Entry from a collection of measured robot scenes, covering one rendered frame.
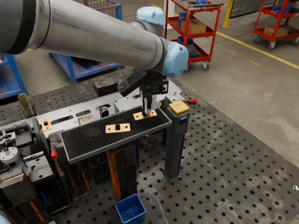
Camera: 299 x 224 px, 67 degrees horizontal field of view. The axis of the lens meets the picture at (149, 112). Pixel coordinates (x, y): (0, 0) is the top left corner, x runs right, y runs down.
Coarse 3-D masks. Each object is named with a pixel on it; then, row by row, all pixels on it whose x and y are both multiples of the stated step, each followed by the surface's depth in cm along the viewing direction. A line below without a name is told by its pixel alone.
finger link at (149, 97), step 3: (147, 90) 74; (147, 93) 73; (147, 96) 74; (150, 96) 74; (147, 99) 74; (150, 99) 74; (147, 102) 75; (150, 102) 75; (147, 105) 76; (150, 105) 77; (147, 108) 77; (150, 108) 78
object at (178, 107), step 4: (180, 100) 91; (172, 104) 89; (176, 104) 89; (180, 104) 89; (184, 104) 89; (172, 108) 87; (176, 108) 87; (180, 108) 87; (184, 108) 87; (188, 108) 87; (176, 112) 85; (180, 112) 86
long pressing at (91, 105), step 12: (108, 96) 120; (120, 96) 120; (132, 96) 120; (72, 108) 112; (84, 108) 112; (108, 108) 112; (24, 120) 105; (72, 120) 105; (12, 132) 99; (48, 132) 99
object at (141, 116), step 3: (144, 111) 84; (153, 111) 85; (135, 114) 84; (138, 114) 84; (141, 114) 84; (144, 114) 82; (150, 114) 84; (153, 114) 84; (156, 114) 84; (135, 117) 83; (138, 117) 83; (141, 117) 83; (144, 117) 83; (147, 117) 83
